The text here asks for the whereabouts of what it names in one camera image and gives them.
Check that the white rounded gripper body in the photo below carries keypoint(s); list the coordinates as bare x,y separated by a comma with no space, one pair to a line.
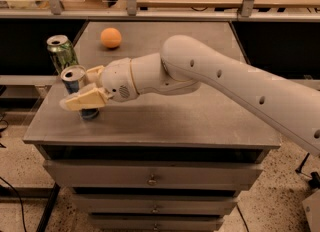
117,78

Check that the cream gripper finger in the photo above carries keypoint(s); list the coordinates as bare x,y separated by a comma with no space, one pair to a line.
89,97
94,74

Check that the blue silver redbull can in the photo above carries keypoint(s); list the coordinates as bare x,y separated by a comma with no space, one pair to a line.
78,87

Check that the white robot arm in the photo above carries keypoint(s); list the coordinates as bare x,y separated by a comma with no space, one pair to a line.
182,65

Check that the green soda can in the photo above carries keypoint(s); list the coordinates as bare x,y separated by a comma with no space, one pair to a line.
61,52

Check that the orange ball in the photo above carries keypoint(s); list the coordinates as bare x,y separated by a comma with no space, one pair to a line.
111,38

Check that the grey metal drawer cabinet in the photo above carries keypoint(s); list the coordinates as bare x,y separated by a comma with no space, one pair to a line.
157,163

